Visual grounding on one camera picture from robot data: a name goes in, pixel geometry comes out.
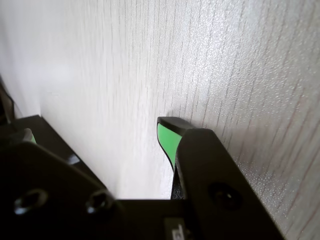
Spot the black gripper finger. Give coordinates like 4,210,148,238
156,116,286,240
0,127,125,240

